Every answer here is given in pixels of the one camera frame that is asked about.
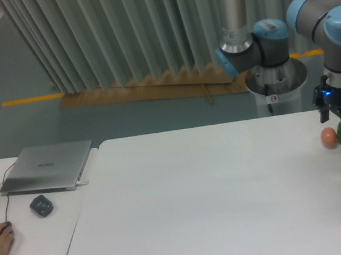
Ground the brown cardboard floor sheet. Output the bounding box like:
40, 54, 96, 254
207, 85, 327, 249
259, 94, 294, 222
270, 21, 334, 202
59, 63, 248, 107

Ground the silver closed laptop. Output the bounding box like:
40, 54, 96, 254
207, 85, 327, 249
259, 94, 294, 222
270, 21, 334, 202
0, 140, 92, 196

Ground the brown egg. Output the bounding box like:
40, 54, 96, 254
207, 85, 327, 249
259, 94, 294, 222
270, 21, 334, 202
320, 127, 338, 149

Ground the black mouse cable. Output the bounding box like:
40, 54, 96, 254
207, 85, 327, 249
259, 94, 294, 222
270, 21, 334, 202
0, 155, 26, 224

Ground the black folded device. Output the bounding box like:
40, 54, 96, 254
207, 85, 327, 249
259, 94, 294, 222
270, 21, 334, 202
30, 195, 54, 218

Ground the white laptop plug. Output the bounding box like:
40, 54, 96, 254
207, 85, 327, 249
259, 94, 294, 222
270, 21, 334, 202
76, 180, 89, 187

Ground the black computer mouse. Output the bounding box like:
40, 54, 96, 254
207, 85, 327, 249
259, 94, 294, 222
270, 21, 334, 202
0, 220, 17, 253

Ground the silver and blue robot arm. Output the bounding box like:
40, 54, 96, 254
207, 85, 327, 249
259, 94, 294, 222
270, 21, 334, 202
215, 0, 341, 143

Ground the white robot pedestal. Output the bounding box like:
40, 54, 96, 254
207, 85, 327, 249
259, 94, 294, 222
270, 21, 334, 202
245, 58, 308, 118

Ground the grey-green pleated curtain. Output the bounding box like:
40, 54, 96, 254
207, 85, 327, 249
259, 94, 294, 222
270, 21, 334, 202
0, 0, 339, 103

